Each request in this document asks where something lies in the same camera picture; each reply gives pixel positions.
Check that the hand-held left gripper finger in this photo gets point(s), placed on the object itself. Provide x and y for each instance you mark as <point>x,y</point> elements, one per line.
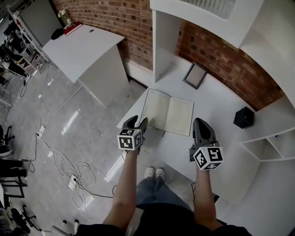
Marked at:
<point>131,122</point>
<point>143,126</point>

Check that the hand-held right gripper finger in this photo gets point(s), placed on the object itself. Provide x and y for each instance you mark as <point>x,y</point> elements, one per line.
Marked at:
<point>206,131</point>
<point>196,131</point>

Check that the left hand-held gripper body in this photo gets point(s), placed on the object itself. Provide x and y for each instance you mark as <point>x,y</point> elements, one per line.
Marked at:
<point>126,141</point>

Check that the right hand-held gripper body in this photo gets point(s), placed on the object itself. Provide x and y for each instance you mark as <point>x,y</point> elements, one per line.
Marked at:
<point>207,156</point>

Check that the teal notebook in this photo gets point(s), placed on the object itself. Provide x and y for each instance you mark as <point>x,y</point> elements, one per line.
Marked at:
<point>177,115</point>

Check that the person's right forearm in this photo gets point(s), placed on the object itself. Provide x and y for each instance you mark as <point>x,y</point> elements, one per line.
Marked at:
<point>205,198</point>

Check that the person's left forearm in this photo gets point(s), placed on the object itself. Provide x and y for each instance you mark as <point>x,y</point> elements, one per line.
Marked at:
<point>124,184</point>

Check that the red book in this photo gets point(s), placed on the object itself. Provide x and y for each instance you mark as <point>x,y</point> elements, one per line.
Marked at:
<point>72,28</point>

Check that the white desk with drawers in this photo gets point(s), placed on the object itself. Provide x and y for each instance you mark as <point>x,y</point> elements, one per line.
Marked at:
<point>219,99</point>

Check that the person's left white shoe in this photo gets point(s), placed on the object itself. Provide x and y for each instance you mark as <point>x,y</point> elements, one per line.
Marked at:
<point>149,172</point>

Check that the person's white shoe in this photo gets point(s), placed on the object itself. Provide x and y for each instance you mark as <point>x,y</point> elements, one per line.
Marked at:
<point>160,173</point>
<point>149,172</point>

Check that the small black box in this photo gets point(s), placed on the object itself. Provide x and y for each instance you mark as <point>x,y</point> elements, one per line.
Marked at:
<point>243,117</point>

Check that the person's right white shoe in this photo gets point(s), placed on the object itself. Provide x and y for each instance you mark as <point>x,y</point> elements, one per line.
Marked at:
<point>160,173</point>

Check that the person's blue jeans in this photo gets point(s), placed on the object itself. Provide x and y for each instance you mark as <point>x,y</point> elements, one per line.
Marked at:
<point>156,193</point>

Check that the small blue item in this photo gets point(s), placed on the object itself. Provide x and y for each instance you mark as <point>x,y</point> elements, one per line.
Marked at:
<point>277,137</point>

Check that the person's black shirt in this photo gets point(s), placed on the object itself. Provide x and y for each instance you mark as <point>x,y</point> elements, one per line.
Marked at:
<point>166,221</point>

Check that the clear plastic pouch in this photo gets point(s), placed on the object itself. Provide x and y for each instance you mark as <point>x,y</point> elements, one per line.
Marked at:
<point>133,221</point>

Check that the white hutch shelf unit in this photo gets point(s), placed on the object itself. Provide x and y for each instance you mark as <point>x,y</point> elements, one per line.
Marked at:
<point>166,46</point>

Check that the small white desk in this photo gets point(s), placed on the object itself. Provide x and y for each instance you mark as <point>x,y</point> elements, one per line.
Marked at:
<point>87,50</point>

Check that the grey wheeled cart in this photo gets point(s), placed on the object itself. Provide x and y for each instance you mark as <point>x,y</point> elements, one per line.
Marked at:
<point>69,227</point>

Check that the black cap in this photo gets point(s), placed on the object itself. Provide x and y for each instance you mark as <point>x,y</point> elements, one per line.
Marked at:
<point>57,34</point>

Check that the wooden stool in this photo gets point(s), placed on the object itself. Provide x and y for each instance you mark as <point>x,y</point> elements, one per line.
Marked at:
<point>28,65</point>

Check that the ribbed glass cabinet door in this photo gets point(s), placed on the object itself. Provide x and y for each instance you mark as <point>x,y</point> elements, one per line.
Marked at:
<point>207,7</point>

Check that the white flower vase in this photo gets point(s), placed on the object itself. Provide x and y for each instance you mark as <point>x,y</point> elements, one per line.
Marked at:
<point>65,16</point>

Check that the black office chair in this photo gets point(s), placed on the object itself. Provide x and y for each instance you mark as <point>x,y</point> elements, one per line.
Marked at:
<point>23,219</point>

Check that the grey cabinet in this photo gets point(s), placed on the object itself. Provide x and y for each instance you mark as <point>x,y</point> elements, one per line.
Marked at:
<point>41,23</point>

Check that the white metal rack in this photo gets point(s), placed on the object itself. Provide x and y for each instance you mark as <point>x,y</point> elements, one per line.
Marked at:
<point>27,34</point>

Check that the grey picture frame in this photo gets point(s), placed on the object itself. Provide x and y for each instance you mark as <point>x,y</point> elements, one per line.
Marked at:
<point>194,75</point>

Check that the black metal frame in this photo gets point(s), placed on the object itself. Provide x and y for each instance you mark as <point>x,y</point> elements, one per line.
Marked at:
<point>13,191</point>

